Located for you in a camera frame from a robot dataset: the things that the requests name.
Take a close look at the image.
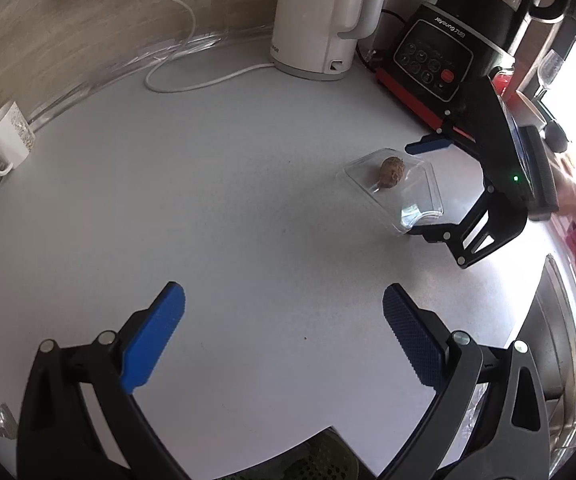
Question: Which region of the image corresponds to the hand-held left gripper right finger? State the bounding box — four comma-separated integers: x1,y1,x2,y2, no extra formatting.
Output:
375,282,551,480

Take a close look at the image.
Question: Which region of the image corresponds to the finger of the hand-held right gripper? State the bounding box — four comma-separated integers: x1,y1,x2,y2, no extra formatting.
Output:
408,185,529,270
404,110,484,159

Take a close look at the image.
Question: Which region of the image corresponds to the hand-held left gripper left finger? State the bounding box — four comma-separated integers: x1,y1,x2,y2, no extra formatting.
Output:
15,281,193,480

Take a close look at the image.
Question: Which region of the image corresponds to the clear plastic container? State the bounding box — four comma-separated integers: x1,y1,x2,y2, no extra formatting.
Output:
337,148,444,235

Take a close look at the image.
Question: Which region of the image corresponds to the green plastic basket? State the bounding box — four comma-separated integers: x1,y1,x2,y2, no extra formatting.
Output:
270,427,361,480

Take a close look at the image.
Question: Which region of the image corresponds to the brown walnut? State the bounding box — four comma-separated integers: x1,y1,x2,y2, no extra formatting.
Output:
379,156,407,190

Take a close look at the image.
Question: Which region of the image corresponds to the dark round object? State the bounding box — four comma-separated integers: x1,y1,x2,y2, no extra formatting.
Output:
545,122,569,153

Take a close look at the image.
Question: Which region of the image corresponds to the black blender base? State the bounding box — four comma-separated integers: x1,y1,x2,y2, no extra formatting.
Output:
375,2,514,133

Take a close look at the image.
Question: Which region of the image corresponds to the wine glass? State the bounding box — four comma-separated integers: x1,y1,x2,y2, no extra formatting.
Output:
535,49,566,101

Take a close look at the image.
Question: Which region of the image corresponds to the stainless steel sink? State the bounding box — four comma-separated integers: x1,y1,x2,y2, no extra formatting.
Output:
515,255,576,461

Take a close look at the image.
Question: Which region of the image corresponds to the black blender jug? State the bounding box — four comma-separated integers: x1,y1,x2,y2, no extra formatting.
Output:
438,0,574,61

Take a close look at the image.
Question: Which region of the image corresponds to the white electric kettle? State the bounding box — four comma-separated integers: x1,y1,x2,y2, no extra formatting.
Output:
270,0,393,82

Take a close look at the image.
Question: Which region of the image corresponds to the white mug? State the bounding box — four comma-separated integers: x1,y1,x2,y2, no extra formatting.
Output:
0,101,36,176

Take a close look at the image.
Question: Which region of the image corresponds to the black power cable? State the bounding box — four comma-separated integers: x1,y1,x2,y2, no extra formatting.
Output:
363,7,409,68

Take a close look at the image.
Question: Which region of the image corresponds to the white power cable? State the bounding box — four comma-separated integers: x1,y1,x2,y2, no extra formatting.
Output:
115,0,276,93

